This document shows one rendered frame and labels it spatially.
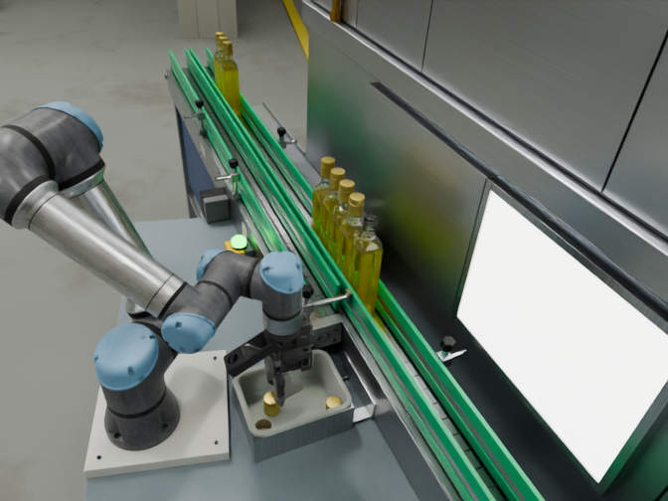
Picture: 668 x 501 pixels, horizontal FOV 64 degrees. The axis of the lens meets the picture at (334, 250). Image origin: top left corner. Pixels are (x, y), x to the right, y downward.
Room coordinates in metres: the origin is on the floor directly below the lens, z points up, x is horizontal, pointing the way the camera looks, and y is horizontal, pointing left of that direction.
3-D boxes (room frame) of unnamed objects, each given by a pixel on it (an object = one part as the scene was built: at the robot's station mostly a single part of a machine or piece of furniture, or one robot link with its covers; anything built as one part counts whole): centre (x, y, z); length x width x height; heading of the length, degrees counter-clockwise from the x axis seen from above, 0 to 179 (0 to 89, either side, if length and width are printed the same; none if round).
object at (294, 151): (1.68, 0.16, 0.84); 0.95 x 0.09 x 0.11; 26
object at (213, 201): (1.49, 0.40, 0.79); 0.08 x 0.08 x 0.08; 26
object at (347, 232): (1.01, -0.04, 0.99); 0.06 x 0.06 x 0.21; 26
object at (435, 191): (0.86, -0.26, 1.15); 0.90 x 0.03 x 0.34; 26
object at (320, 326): (0.89, 0.02, 0.85); 0.09 x 0.04 x 0.07; 116
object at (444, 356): (0.75, -0.26, 0.94); 0.07 x 0.04 x 0.13; 116
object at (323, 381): (0.73, 0.07, 0.80); 0.22 x 0.17 x 0.09; 116
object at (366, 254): (0.96, -0.07, 0.99); 0.06 x 0.06 x 0.21; 26
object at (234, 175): (1.40, 0.33, 0.94); 0.07 x 0.04 x 0.13; 116
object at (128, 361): (0.68, 0.38, 0.94); 0.13 x 0.12 x 0.14; 164
